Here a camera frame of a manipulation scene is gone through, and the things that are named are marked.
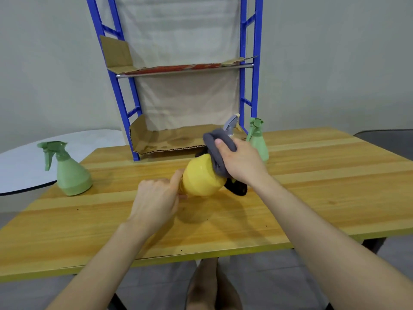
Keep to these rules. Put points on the person's right hand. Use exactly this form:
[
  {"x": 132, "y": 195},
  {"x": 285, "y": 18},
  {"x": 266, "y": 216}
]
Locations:
[{"x": 243, "y": 166}]

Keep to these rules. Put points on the person's left hand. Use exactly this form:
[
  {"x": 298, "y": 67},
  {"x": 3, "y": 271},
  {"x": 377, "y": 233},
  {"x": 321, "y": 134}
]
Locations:
[{"x": 153, "y": 203}]

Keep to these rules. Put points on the person's right fingers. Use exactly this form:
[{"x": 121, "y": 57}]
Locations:
[{"x": 226, "y": 145}]

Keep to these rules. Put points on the person's left thumb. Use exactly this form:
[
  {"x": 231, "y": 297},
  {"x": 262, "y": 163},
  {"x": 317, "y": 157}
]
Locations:
[{"x": 176, "y": 181}]

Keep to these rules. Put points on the grey cleaning cloth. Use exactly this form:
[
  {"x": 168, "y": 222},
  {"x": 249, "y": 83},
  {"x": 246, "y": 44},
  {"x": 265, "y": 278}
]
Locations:
[{"x": 219, "y": 151}]

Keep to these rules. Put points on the yellow spray bottle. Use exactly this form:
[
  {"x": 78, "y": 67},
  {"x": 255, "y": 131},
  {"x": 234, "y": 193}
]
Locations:
[{"x": 200, "y": 177}]

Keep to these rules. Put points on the person's left forearm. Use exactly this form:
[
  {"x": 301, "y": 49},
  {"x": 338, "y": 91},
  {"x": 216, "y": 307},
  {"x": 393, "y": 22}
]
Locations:
[{"x": 96, "y": 274}]

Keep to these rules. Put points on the person's right forearm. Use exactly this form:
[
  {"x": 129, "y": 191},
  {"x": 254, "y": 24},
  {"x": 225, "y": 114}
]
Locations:
[{"x": 322, "y": 245}]

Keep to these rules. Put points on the grey trigger spray bottle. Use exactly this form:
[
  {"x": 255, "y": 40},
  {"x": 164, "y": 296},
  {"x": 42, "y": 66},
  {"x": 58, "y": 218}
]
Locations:
[{"x": 231, "y": 124}]

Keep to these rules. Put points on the small green spray bottle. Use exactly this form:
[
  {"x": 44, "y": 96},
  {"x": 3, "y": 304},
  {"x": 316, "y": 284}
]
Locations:
[{"x": 259, "y": 145}]

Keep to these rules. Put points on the plain brown cardboard sheet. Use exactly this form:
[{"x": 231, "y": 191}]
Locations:
[{"x": 167, "y": 138}]

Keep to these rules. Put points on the blue metal shelf rack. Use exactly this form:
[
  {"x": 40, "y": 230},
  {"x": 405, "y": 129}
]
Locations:
[{"x": 122, "y": 100}]

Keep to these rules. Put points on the large green spray bottle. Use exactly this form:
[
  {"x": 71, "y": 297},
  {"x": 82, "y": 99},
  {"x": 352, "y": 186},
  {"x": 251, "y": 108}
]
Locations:
[{"x": 71, "y": 174}]

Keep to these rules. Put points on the person's legs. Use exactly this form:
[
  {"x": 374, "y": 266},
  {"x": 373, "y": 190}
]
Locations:
[{"x": 209, "y": 287}]

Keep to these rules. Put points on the beige fabric backdrop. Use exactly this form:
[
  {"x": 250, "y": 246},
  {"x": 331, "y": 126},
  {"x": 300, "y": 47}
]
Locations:
[{"x": 180, "y": 32}]

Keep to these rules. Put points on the cardboard sheet with red print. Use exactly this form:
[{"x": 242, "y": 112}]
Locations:
[{"x": 117, "y": 56}]

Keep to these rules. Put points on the white round table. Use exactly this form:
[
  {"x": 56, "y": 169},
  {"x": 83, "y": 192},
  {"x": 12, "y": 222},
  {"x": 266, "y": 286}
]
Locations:
[{"x": 25, "y": 164}]

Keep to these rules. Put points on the black table leg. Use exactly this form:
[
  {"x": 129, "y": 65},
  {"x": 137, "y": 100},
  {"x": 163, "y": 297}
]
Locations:
[{"x": 374, "y": 245}]

